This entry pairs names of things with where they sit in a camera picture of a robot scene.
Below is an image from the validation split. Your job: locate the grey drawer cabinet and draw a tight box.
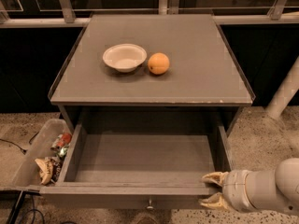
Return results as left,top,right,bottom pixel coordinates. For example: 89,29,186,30
49,15,254,126

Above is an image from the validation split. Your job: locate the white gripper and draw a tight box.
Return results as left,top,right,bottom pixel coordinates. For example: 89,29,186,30
200,170,256,213

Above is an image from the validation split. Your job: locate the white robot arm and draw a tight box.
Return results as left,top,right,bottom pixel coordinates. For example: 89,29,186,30
200,59,299,216

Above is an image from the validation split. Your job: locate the white bowl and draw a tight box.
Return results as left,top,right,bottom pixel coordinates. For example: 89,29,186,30
102,44,147,73

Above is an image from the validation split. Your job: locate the blue floor cable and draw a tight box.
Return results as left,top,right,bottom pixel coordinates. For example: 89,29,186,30
18,195,47,224

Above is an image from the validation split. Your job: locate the grey top drawer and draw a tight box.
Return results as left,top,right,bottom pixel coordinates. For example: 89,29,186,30
41,107,234,209

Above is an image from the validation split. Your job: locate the tan crumpled bag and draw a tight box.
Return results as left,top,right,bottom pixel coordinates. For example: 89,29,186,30
35,159,53,185

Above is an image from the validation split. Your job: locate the black floor cable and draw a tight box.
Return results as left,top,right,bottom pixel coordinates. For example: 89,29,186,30
0,131,40,155

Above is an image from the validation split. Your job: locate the metal window railing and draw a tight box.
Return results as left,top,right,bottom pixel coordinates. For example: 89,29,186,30
0,0,299,28

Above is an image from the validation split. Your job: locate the red snack can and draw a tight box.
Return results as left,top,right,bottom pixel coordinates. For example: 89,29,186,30
50,133,72,151

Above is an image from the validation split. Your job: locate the orange fruit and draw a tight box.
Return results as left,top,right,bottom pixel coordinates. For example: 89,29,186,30
148,52,170,75

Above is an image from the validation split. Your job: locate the green snack packet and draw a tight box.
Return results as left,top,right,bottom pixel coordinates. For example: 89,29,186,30
58,147,68,159

